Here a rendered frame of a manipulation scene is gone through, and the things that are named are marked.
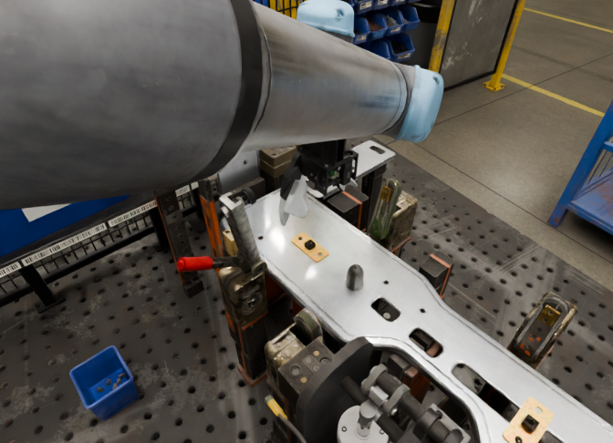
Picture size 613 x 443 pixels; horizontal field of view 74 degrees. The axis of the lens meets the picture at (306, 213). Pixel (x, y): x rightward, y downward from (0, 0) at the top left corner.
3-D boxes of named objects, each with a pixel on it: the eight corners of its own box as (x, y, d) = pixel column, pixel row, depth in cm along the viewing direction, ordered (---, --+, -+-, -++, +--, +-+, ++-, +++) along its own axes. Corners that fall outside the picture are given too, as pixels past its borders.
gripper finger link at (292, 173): (279, 199, 68) (303, 151, 65) (274, 195, 68) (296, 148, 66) (296, 202, 71) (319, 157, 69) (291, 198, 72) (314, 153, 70)
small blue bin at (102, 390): (145, 397, 91) (134, 378, 85) (100, 428, 86) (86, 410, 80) (125, 363, 97) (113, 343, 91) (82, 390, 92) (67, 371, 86)
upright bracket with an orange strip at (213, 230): (241, 340, 101) (210, 179, 68) (237, 344, 101) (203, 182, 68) (234, 332, 103) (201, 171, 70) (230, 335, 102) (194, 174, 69)
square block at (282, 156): (299, 247, 126) (298, 147, 102) (279, 260, 122) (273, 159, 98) (284, 233, 130) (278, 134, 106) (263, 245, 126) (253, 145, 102)
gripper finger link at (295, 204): (288, 238, 67) (314, 190, 65) (267, 220, 71) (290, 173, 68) (300, 239, 70) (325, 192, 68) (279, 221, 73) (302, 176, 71)
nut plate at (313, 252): (330, 253, 83) (330, 250, 82) (316, 262, 81) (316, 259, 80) (303, 231, 87) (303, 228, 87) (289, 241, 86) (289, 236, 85)
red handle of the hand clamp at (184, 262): (264, 262, 72) (188, 266, 60) (259, 272, 73) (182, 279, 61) (250, 248, 75) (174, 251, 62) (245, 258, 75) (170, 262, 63)
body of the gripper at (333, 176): (324, 200, 65) (327, 135, 57) (289, 176, 70) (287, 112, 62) (357, 181, 69) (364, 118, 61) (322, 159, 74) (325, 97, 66)
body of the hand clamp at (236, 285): (275, 369, 96) (265, 271, 73) (252, 387, 92) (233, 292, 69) (261, 352, 99) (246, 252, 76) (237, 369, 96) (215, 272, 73)
